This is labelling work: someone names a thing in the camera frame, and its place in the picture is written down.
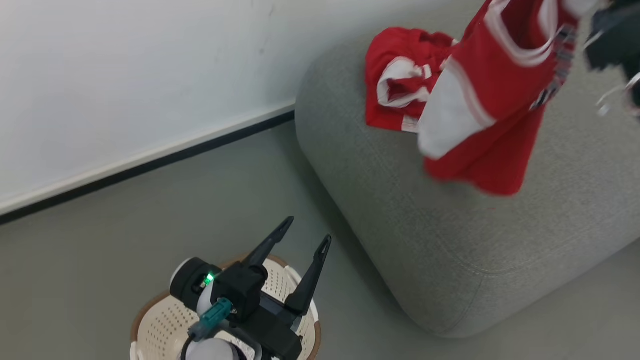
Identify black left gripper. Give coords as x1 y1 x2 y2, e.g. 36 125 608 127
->
212 216 333 360

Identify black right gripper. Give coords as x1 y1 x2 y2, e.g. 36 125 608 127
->
583 0 640 107

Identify red jersey with white trim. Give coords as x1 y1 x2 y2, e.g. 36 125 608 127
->
417 0 602 197

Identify red shorts with white trim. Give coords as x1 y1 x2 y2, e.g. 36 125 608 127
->
364 27 459 134

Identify cream basket with brown rim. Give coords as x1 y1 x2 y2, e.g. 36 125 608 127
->
130 255 322 360

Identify white and black baseboard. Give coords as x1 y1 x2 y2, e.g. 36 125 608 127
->
0 101 297 226

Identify grey fabric ottoman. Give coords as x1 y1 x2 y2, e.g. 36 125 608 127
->
294 0 640 340

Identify white cable with plug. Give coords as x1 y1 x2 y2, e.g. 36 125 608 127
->
596 72 640 118

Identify teal cable connector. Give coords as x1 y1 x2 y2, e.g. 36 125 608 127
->
188 298 234 342

